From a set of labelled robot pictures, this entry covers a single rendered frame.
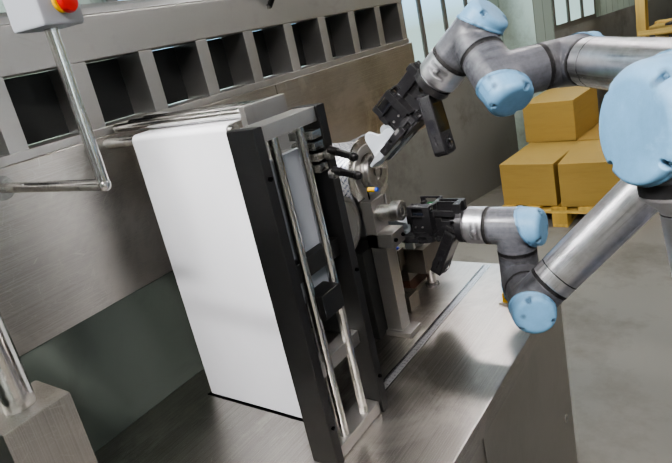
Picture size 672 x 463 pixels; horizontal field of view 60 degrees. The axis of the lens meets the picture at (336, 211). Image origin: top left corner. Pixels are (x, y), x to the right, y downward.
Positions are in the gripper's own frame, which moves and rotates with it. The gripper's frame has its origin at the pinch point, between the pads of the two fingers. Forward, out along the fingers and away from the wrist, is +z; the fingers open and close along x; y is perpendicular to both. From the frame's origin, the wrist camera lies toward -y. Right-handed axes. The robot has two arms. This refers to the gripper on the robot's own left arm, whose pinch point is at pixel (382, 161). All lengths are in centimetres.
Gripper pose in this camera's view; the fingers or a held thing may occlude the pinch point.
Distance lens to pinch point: 116.9
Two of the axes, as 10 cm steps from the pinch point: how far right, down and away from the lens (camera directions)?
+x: -5.6, 3.6, -7.5
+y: -6.8, -7.2, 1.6
